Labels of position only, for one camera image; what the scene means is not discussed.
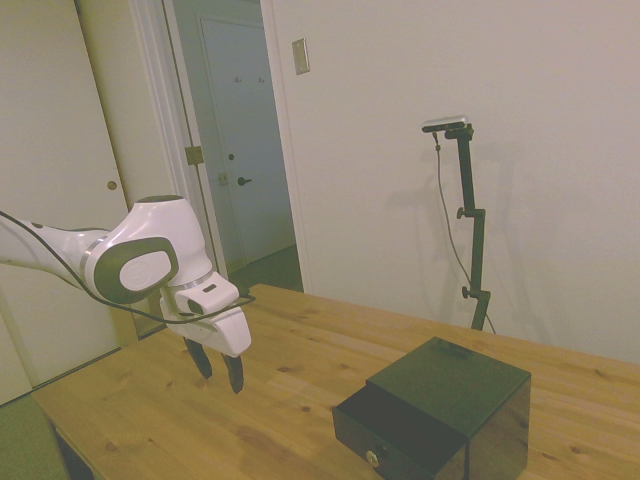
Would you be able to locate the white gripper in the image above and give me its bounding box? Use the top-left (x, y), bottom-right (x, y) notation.
top-left (159, 288), bottom-right (253, 395)

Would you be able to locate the black jointed camera stand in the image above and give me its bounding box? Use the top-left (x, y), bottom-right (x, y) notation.
top-left (443, 123), bottom-right (493, 332)

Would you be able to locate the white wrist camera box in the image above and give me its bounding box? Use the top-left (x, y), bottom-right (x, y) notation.
top-left (174, 273), bottom-right (239, 318)

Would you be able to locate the panelled interior door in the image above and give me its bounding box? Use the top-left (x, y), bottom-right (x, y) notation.
top-left (198, 17), bottom-right (297, 269)

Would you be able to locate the grey stereo camera bar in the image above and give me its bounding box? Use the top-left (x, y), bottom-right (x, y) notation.
top-left (421, 113), bottom-right (471, 134)

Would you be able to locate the white closet door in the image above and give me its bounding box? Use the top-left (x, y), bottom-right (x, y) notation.
top-left (0, 0), bottom-right (135, 407)

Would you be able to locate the black drawer cabinet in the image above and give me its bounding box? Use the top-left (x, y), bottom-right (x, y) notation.
top-left (365, 335), bottom-right (532, 480)

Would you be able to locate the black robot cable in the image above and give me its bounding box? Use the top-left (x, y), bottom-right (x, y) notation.
top-left (0, 210), bottom-right (257, 324)

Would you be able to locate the black drawer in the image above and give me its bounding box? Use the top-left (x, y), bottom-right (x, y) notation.
top-left (331, 382), bottom-right (469, 480)

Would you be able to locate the metal wall switch plate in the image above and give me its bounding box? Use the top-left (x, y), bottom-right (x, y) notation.
top-left (291, 37), bottom-right (311, 77)

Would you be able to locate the white open door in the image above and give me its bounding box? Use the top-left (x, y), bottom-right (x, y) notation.
top-left (74, 0), bottom-right (221, 341)

